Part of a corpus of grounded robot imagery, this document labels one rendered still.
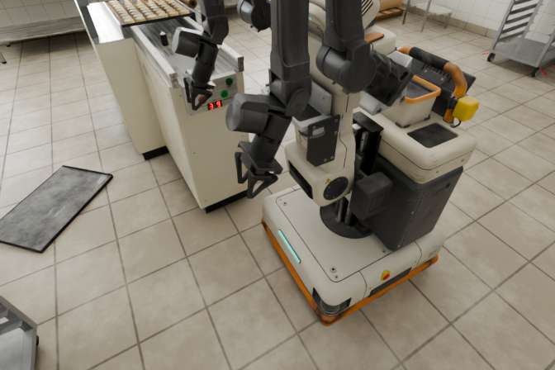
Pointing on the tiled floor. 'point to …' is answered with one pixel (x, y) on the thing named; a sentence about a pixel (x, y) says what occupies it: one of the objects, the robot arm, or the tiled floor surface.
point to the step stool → (429, 4)
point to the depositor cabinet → (130, 78)
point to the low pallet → (390, 13)
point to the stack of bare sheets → (51, 207)
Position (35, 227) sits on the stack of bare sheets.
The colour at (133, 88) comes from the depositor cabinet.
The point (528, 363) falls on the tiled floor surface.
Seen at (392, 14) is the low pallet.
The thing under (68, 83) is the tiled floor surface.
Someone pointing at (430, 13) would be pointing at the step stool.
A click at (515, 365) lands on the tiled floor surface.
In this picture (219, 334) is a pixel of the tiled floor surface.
